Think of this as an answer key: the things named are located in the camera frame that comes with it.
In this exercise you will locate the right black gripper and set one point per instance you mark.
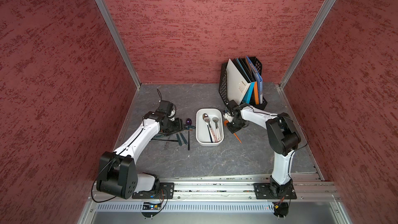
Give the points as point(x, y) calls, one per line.
point(232, 130)

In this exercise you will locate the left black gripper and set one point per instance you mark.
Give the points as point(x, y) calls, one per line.
point(179, 126)

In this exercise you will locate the orange spoon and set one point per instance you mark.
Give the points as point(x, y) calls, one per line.
point(225, 124)

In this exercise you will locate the steel spoon white handle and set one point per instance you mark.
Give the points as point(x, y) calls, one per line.
point(215, 120)

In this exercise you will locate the dark blue handled spoon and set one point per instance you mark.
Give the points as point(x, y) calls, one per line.
point(207, 121)

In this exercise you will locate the white rectangular storage box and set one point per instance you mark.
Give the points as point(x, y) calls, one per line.
point(202, 134)

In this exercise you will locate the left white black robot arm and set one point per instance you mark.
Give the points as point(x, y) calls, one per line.
point(117, 170)

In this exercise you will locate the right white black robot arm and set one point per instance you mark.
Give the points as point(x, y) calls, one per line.
point(283, 137)

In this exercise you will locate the ornate silver spoon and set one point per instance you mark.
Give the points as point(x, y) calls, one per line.
point(166, 146)

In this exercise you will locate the teal folder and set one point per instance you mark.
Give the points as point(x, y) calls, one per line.
point(247, 74)

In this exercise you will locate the white folder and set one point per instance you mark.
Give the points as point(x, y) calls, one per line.
point(236, 83)

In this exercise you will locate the black mesh file holder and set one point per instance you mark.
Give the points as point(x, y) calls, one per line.
point(223, 87)

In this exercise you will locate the orange folder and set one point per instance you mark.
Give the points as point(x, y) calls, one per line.
point(256, 94)

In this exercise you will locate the blue folder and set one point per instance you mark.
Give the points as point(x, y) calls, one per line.
point(256, 68)

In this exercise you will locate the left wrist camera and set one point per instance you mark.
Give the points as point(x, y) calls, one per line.
point(167, 108)

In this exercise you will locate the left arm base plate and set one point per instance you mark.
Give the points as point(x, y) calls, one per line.
point(161, 191)

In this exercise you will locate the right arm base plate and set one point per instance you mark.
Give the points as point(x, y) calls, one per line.
point(273, 191)

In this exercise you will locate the aluminium front rail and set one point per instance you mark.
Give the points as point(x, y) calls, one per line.
point(308, 188)

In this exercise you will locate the left aluminium corner post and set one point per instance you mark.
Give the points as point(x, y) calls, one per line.
point(118, 41)

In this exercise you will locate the aluminium corner post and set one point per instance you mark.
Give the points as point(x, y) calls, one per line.
point(313, 30)
point(118, 41)

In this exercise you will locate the right aluminium corner post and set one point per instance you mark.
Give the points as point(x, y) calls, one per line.
point(313, 30)

